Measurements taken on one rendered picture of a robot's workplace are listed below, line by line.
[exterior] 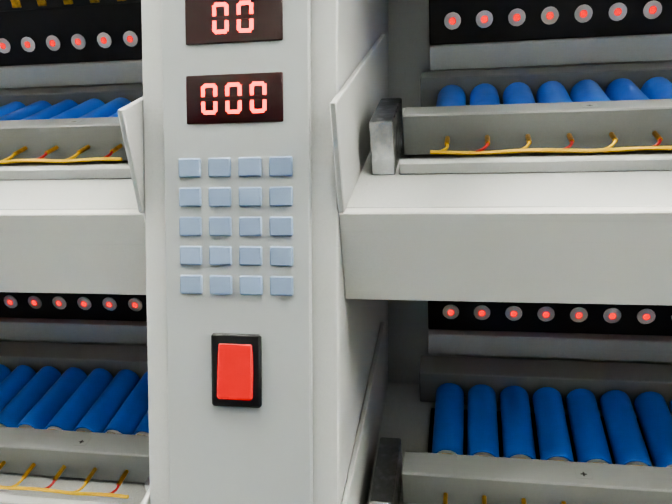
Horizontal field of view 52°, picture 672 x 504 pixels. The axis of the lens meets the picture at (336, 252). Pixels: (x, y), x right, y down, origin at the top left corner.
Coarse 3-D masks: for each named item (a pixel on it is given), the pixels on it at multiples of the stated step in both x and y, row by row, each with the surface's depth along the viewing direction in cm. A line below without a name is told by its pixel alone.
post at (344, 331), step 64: (320, 0) 31; (384, 0) 48; (320, 64) 31; (320, 128) 31; (320, 192) 31; (320, 256) 31; (320, 320) 31; (384, 320) 49; (320, 384) 32; (320, 448) 32
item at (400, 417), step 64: (448, 320) 47; (512, 320) 46; (576, 320) 45; (640, 320) 44; (384, 384) 46; (448, 384) 45; (512, 384) 45; (576, 384) 44; (640, 384) 43; (384, 448) 39; (448, 448) 39; (512, 448) 39; (576, 448) 40; (640, 448) 38
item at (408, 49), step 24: (408, 0) 50; (408, 24) 50; (408, 48) 50; (408, 72) 50; (408, 96) 50; (408, 312) 51; (408, 336) 51; (408, 360) 51; (576, 360) 49; (600, 360) 48; (624, 360) 48
